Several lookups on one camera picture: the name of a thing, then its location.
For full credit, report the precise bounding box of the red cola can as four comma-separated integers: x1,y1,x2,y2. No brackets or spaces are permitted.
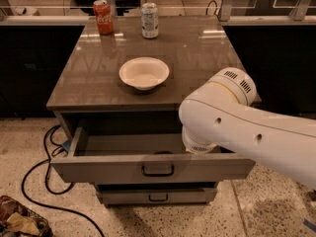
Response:
93,0,114,35

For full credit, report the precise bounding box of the grey drawer cabinet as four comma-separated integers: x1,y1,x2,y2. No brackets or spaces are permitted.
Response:
45,15,263,207

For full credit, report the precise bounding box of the grey top drawer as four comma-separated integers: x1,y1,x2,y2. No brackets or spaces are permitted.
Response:
51,127,254,185

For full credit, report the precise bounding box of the white green soda can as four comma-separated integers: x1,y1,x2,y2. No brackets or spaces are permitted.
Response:
141,2,159,39

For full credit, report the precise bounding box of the grey drawer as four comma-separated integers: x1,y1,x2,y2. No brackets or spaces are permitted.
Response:
96,188,217,205
51,127,254,185

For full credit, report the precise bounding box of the grey bottom drawer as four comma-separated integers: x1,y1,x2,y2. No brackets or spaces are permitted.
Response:
96,188,217,205

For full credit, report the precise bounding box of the black floor cable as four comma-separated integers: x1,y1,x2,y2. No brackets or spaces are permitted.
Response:
21,124,106,237

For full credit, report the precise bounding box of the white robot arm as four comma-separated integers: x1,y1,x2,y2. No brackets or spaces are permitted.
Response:
179,67,316,190

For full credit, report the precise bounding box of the basket with cloths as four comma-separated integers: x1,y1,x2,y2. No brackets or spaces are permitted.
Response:
0,196,53,237

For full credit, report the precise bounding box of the white paper bowl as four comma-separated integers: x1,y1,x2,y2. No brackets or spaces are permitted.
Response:
118,57,170,91

